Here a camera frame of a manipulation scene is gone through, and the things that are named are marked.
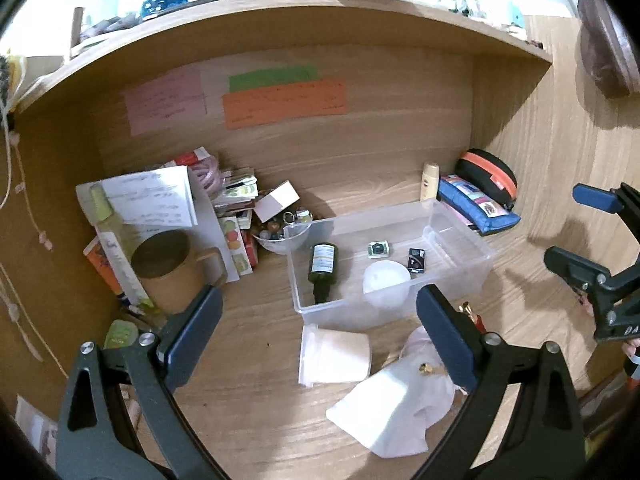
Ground white drawstring cloth bag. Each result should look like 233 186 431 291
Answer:
326 326 458 458

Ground white round plastic tub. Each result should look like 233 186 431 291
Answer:
362 260 411 309

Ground beige lidded plastic cup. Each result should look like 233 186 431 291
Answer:
298 324 372 388

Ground dark green pump bottle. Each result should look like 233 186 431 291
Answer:
308 243 338 304

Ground printed receipt paper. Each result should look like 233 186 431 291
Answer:
14 396 58 468

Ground orange green cream tube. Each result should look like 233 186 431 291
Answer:
103 320 139 350

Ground black orange zip case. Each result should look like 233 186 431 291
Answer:
454 148 518 210

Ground blue patchwork pouch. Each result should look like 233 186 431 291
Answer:
438 174 521 236

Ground small black packet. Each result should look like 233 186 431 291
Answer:
407 248 426 274

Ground brown ceramic mug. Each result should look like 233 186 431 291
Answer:
131 230 228 314

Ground cream lotion bottle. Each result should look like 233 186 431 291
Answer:
420 162 440 200

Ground orange tube behind bottle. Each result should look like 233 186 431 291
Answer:
82 236 124 297

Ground small square glass jar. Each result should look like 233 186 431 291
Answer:
367 240 392 259

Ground clear plastic storage bin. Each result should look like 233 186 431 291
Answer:
286 200 496 332

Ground white paper sheets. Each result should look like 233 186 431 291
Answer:
76 166 240 282

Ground fruit print carton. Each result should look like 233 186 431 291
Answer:
219 216 253 276

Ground small bowl of trinkets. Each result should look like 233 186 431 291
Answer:
250 208 314 255

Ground stack of booklets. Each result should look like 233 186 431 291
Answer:
212 167 259 217

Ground small pink white box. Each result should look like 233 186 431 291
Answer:
254 181 299 222

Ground pink sticky note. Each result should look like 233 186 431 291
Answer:
122 65 207 136

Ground orange sticky note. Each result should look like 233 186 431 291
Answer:
222 79 347 130

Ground green sticky note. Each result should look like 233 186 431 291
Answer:
229 65 321 93

